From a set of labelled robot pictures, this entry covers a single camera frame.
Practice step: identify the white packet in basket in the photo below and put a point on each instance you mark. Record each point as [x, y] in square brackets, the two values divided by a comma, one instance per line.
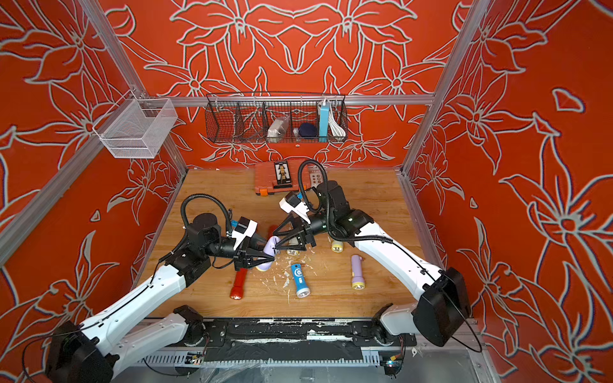
[278, 129]

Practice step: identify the plastic bag with stickers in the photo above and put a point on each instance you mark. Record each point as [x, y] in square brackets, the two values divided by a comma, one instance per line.
[315, 177]

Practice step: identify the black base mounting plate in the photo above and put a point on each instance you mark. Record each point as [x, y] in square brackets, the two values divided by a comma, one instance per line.
[346, 341]

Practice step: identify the purple flashlight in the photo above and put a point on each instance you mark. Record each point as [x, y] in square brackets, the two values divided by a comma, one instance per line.
[357, 279]
[271, 251]

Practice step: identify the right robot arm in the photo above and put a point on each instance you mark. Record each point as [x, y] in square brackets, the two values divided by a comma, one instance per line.
[320, 207]

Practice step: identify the light blue box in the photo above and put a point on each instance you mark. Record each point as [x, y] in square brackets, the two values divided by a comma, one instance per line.
[324, 116]

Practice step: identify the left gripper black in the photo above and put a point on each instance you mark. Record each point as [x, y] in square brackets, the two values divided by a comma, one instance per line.
[239, 258]

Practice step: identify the orange tool case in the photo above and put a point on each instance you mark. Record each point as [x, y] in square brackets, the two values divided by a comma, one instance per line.
[276, 176]

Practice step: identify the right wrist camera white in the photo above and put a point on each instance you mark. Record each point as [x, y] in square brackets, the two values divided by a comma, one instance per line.
[291, 203]

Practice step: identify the blue flashlight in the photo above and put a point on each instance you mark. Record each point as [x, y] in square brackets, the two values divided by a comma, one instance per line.
[302, 289]

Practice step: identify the dark blue round case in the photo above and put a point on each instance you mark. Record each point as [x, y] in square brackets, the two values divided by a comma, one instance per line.
[308, 131]

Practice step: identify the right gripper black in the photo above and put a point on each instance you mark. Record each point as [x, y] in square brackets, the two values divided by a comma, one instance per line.
[306, 236]

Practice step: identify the black wire basket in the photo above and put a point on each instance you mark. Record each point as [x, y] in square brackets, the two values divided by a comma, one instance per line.
[239, 119]

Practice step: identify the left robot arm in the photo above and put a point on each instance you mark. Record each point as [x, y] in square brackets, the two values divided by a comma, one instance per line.
[101, 347]

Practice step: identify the red flashlight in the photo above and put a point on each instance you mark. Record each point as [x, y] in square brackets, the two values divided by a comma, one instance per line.
[271, 231]
[237, 290]

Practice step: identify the red flashlight front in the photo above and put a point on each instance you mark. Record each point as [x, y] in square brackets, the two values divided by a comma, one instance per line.
[237, 290]

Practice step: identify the clear plastic bin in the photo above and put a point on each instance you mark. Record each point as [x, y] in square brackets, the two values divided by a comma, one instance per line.
[137, 129]

